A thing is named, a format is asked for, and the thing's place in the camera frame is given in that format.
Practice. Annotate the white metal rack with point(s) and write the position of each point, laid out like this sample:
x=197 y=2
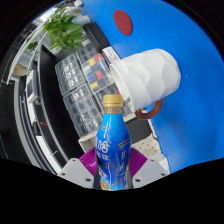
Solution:
x=26 y=56

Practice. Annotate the black overhead shelf unit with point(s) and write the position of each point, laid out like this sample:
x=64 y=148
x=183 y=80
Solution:
x=50 y=116

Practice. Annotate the blue drink bottle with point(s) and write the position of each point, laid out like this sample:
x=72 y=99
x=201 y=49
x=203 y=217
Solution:
x=112 y=146

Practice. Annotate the clear box with coloured parts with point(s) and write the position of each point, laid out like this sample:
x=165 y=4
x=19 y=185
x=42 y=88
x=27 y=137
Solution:
x=95 y=71

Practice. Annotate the black zip pouch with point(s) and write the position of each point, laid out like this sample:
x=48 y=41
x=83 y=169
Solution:
x=137 y=128

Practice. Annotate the flat round red coaster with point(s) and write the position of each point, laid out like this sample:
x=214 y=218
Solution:
x=122 y=22

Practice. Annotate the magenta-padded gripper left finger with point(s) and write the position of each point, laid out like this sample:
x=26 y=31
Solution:
x=75 y=171

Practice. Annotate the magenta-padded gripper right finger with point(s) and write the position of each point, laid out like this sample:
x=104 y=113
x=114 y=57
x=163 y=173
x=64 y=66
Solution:
x=150 y=171

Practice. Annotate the narrow grey drawer cabinet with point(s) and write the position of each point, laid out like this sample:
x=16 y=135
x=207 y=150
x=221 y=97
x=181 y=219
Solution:
x=68 y=75

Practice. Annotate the wide grey drawer cabinet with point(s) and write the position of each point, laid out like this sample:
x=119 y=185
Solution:
x=81 y=110

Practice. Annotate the flat black case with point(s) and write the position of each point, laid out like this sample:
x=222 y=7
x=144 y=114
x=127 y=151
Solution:
x=96 y=35

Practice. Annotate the black device with white label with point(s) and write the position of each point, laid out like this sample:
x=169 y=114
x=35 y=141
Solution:
x=111 y=54

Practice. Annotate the potted green plant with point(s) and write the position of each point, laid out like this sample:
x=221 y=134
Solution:
x=65 y=31

